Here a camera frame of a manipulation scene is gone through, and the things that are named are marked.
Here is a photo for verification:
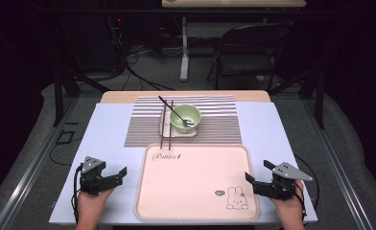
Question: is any black folding chair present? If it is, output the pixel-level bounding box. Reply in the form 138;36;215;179
206;21;294;92

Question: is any white table cover sheet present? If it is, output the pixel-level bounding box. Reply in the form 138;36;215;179
48;102;318;225

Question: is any aluminium floor rail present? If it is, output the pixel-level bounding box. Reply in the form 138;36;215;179
0;95;79;230
301;98;375;230

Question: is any black spoon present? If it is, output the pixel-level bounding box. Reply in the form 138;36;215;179
157;95;196;127

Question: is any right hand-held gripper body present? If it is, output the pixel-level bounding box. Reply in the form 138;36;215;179
253;161;314;201

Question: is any bundle of floor cables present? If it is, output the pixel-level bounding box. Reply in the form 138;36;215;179
120;44;178;93

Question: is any light green bowl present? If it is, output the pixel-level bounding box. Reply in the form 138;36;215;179
169;103;202;135

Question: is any thin black floor cable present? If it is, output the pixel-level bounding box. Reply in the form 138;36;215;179
49;136;85;168

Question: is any person's left hand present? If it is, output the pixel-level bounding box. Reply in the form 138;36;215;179
76;187;115;223

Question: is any person's right hand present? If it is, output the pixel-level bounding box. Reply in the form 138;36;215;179
270;179;306;223

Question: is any dark box with red light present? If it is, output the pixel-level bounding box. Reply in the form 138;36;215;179
106;14;127;66

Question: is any light wooden table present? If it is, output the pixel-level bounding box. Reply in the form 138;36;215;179
99;89;272;104

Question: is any white square plate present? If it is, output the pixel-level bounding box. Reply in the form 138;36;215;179
158;107;199;139

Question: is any beige tray with rabbit print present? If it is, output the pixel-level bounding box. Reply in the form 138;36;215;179
134;143;261;221

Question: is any white table leg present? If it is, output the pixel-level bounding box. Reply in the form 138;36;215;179
178;16;191;82

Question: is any black metal stand frame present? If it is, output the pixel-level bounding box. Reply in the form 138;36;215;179
52;68;111;127
268;67;326;130

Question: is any hand-held gripper cable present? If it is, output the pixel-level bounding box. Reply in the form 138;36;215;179
70;164;85;224
293;154;321;222

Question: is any brown wooden chopstick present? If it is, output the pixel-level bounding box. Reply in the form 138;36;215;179
168;99;175;151
159;100;167;150

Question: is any background wooden table top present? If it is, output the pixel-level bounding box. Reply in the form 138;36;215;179
160;0;307;9

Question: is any striped brown woven placemat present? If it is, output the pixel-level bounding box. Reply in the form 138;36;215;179
124;94;244;149

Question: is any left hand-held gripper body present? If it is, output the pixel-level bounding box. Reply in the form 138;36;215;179
78;155;115;196

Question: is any left hand-held gripper cable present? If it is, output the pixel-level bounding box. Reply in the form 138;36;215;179
70;164;85;224

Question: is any right hand-held gripper cable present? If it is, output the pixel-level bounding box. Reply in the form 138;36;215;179
293;154;321;222

